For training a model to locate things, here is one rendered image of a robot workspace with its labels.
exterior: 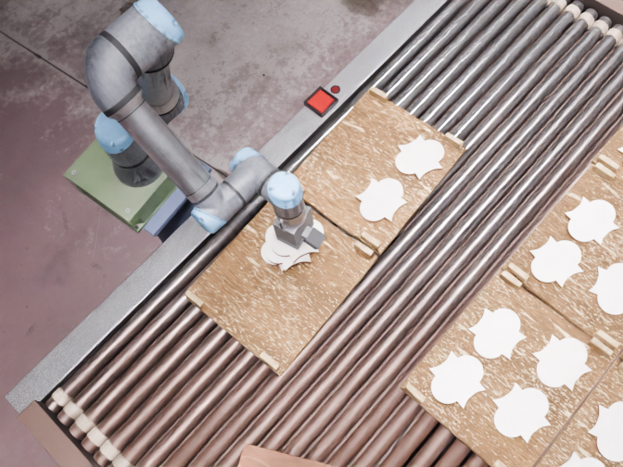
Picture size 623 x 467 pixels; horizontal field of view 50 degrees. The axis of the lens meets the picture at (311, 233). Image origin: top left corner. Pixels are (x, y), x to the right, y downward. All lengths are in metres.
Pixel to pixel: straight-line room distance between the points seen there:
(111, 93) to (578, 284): 1.24
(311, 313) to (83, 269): 1.50
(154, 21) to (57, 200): 1.89
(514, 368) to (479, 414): 0.15
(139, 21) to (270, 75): 1.89
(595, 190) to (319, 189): 0.76
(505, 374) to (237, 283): 0.73
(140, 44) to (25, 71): 2.30
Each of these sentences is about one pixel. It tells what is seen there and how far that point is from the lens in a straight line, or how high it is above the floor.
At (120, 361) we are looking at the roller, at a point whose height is 0.92.
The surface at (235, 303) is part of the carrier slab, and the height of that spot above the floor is 0.94.
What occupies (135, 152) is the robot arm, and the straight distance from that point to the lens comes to 1.88.
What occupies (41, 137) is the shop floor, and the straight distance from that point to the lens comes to 3.47.
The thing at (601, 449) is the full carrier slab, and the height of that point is 0.95.
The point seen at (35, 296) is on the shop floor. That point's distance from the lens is 3.11.
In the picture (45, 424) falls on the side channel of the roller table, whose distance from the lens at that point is 1.88.
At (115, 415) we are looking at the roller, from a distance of 1.85.
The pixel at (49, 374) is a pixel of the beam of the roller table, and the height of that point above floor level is 0.92.
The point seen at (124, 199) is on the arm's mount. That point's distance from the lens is 2.00.
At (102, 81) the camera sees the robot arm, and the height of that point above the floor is 1.55.
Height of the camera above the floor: 2.64
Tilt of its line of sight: 66 degrees down
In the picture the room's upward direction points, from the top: 12 degrees counter-clockwise
